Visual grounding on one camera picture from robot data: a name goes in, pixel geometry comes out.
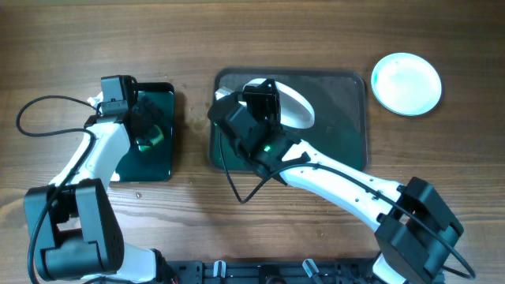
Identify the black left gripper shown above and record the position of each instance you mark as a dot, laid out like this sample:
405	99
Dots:
143	117

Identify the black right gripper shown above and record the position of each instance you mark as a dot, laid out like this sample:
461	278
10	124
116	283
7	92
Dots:
263	101

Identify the green yellow sponge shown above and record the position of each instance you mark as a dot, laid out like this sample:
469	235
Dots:
150	139

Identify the white plate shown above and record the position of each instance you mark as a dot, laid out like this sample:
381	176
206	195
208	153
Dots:
295	110
406	84

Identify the white top plate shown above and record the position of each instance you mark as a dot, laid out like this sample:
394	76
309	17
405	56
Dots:
406	84

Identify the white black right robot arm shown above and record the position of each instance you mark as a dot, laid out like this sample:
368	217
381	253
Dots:
414	228

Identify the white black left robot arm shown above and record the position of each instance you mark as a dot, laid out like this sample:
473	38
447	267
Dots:
74	234

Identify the black water basin tray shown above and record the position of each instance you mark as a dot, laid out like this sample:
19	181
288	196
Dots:
154	164

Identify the black plate tray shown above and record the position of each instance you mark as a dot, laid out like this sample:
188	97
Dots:
337	97

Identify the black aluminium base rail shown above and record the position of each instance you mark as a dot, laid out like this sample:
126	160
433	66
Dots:
352	271

